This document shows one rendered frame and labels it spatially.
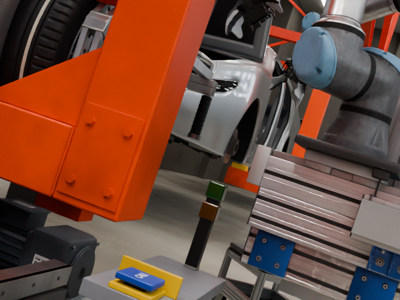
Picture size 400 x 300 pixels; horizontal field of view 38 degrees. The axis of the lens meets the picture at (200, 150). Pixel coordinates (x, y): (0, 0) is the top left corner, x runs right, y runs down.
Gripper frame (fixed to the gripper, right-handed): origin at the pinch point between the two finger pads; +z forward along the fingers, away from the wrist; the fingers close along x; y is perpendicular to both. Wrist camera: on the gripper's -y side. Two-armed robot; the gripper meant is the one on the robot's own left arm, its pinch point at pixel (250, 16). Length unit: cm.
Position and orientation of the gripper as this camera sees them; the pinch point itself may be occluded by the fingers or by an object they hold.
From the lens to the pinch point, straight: 146.2
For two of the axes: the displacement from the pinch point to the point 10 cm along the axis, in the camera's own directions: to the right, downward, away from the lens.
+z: -0.4, 5.7, -8.2
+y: 5.7, 6.9, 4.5
